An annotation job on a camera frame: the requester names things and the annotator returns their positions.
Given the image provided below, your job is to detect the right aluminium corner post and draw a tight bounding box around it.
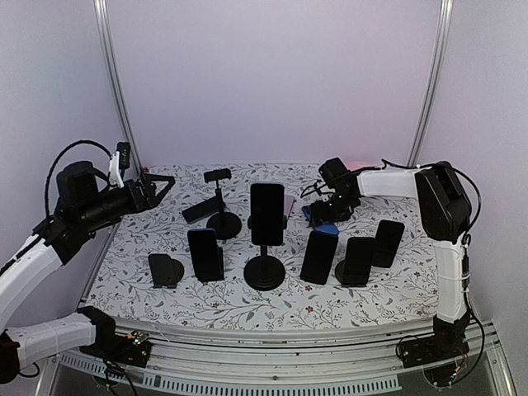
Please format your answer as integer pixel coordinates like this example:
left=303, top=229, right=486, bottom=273
left=407, top=0, right=454, bottom=166

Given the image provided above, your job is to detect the aluminium corner post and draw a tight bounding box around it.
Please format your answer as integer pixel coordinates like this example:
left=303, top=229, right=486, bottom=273
left=407, top=0, right=454, bottom=166
left=93, top=0, right=143, bottom=173

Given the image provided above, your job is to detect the floral table mat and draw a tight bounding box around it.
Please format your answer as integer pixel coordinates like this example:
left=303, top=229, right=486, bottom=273
left=86, top=163, right=438, bottom=332

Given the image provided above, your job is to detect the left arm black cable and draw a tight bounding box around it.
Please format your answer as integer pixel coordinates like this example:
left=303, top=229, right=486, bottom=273
left=43, top=139, right=115, bottom=215

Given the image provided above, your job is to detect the teal green phone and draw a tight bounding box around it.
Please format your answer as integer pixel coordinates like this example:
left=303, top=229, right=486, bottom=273
left=250, top=182, right=285, bottom=246

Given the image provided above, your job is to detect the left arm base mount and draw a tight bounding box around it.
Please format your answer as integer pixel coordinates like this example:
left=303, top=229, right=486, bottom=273
left=77, top=306, right=153, bottom=368

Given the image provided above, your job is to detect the pink phone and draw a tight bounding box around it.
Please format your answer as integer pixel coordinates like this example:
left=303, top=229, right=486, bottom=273
left=284, top=195, right=295, bottom=218

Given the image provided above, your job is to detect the black phone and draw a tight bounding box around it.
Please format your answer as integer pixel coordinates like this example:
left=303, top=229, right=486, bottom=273
left=181, top=197, right=219, bottom=224
left=300, top=231, right=338, bottom=285
left=187, top=229, right=219, bottom=282
left=371, top=219, right=405, bottom=268
left=340, top=237, right=375, bottom=286

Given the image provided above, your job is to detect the black folding stand far left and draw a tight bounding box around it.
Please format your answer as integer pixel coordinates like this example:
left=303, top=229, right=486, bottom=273
left=148, top=253, right=184, bottom=289

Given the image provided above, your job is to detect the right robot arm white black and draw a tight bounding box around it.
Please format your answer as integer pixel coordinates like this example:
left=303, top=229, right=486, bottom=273
left=309, top=158, right=480, bottom=360

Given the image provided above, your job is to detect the dark grey folding stand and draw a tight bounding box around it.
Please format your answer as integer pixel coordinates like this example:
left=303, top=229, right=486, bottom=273
left=334, top=261, right=346, bottom=285

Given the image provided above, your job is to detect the pink plate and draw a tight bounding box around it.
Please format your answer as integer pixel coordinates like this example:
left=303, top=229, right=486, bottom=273
left=346, top=161, right=377, bottom=171

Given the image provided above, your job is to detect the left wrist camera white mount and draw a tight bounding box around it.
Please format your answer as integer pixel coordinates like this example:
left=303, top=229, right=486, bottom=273
left=108, top=142, right=131, bottom=188

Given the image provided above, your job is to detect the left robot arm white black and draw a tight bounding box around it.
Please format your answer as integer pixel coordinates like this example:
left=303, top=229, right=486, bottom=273
left=1, top=161, right=175, bottom=384

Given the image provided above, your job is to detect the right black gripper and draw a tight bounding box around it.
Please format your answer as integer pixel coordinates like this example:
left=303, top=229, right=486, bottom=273
left=310, top=191, right=356, bottom=226

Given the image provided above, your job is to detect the black round-base clamp stand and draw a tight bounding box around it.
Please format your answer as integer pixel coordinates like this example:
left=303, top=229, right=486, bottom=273
left=243, top=215, right=287, bottom=291

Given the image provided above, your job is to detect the black folding stand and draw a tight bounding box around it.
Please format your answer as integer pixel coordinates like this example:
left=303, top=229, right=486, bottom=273
left=148, top=253, right=184, bottom=289
left=217, top=247, right=224, bottom=281

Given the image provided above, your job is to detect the front aluminium rail frame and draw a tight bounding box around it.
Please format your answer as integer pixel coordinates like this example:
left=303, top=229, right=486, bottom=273
left=36, top=320, right=517, bottom=395

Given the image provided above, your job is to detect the blue phone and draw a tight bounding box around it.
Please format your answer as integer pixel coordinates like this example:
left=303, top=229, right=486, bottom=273
left=302, top=205, right=339, bottom=236

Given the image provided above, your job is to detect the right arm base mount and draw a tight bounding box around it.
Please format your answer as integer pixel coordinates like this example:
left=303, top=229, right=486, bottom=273
left=395, top=313, right=469, bottom=368

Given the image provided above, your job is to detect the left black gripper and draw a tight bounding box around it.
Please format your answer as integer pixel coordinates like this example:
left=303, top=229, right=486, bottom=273
left=78, top=172, right=176, bottom=230

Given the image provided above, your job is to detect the left aluminium corner post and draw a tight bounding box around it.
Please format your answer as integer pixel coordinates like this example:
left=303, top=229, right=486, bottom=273
left=93, top=0, right=143, bottom=173

